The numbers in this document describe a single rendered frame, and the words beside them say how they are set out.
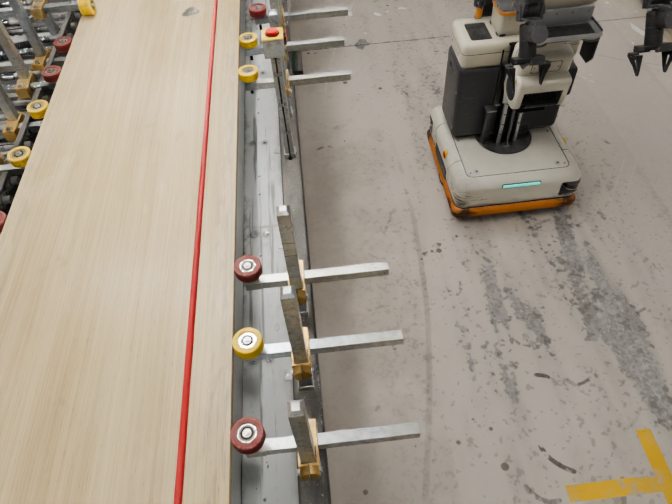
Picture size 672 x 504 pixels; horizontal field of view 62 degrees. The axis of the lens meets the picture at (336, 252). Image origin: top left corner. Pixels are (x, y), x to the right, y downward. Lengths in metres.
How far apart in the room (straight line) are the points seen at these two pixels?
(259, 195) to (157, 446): 1.13
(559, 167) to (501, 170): 0.28
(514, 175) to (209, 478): 2.03
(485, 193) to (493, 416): 1.06
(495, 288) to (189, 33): 1.80
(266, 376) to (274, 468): 0.28
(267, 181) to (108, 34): 1.04
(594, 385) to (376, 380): 0.89
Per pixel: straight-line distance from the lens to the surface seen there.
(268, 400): 1.74
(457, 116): 2.89
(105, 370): 1.59
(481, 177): 2.80
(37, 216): 2.05
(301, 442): 1.31
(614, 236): 3.11
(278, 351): 1.54
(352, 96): 3.75
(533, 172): 2.88
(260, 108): 2.67
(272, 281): 1.69
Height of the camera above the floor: 2.19
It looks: 51 degrees down
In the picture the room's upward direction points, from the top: 5 degrees counter-clockwise
